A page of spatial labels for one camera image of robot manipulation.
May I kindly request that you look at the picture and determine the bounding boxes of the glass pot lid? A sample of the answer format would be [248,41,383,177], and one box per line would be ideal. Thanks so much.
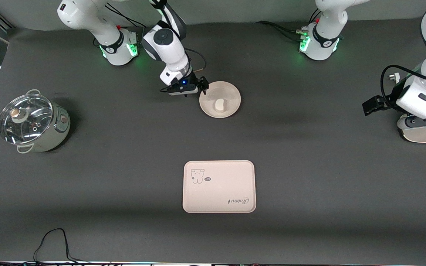
[0,93,53,144]

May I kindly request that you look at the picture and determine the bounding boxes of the black arm base cables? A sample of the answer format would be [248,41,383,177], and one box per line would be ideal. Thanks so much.
[105,4,151,45]
[256,7,322,43]

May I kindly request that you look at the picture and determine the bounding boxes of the thin black looped cable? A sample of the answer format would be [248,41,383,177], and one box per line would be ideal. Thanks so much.
[34,228,88,263]

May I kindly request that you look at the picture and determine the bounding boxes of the round beige plate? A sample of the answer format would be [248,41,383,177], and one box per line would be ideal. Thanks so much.
[199,81,241,119]

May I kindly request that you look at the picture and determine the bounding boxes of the black right arm base cables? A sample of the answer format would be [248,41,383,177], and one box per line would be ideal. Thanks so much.
[105,4,151,45]

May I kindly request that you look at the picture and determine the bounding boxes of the dark grey table cloth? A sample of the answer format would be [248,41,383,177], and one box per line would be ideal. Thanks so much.
[0,17,426,265]

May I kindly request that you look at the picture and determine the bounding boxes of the beige rectangular rabbit tray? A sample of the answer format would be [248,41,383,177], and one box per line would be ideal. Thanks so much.
[182,160,257,214]

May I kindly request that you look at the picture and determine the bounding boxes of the steel pot with glass lid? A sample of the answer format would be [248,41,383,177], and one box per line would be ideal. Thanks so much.
[15,89,71,154]

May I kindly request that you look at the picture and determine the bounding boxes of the black left arm base cables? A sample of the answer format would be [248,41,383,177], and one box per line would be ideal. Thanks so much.
[256,7,322,43]

